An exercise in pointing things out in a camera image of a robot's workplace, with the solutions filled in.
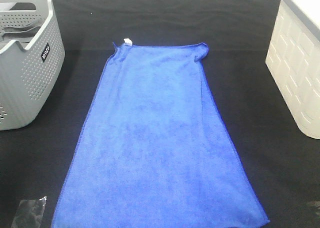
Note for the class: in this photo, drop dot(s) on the blue microfibre towel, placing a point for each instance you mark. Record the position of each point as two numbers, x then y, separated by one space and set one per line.
154 152

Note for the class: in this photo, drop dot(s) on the grey towel in basket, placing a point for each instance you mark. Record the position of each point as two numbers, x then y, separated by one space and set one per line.
23 35

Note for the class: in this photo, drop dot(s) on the grey perforated laundry basket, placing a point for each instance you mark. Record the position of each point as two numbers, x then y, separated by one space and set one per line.
27 77

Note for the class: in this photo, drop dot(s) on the white plastic storage bin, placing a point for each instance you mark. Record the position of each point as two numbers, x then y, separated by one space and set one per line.
293 61

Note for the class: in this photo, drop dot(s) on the clear tape strip left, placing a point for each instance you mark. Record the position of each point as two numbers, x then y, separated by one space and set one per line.
29 213

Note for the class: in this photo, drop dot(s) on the clear tape strip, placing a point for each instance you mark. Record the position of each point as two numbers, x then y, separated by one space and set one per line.
315 205
29 213

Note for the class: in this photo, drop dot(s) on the clear tape strip right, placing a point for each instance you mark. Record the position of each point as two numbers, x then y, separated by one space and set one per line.
315 205

